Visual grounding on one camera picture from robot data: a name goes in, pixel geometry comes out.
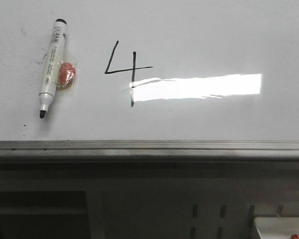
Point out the red round magnet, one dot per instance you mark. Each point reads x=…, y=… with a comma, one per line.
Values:
x=67, y=75

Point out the white perforated metal panel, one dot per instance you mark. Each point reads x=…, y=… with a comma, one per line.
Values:
x=187, y=208

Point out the white whiteboard marker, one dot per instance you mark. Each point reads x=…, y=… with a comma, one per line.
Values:
x=54, y=59

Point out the white box with red part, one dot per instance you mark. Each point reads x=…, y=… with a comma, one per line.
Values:
x=275, y=228

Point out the dark grey cabinet block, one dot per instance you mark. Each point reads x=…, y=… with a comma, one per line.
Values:
x=44, y=215

